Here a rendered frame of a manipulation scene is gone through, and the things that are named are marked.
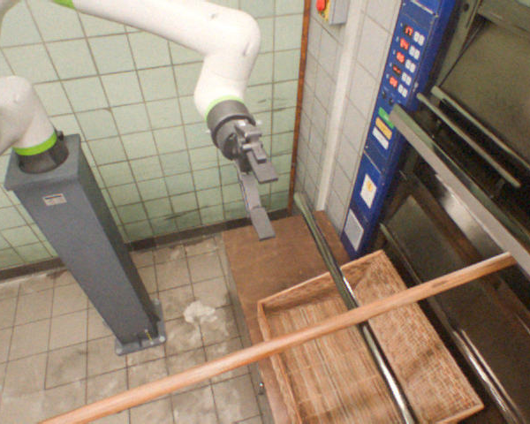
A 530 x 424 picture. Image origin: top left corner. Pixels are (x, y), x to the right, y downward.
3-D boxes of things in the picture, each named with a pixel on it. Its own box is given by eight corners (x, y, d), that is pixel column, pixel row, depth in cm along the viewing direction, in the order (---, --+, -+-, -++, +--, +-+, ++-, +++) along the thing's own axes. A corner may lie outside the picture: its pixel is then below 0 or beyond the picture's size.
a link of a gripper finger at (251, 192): (233, 158, 68) (232, 159, 70) (246, 216, 68) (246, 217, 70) (253, 154, 69) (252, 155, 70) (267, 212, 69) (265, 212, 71)
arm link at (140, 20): (98, 8, 79) (70, 19, 70) (101, -54, 71) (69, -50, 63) (255, 69, 82) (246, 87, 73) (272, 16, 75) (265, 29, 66)
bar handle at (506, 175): (406, 113, 90) (412, 113, 91) (499, 208, 69) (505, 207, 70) (418, 91, 86) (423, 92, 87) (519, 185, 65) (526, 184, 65)
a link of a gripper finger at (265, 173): (264, 152, 59) (264, 148, 58) (278, 181, 54) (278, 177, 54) (246, 155, 58) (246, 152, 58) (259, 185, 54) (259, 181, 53)
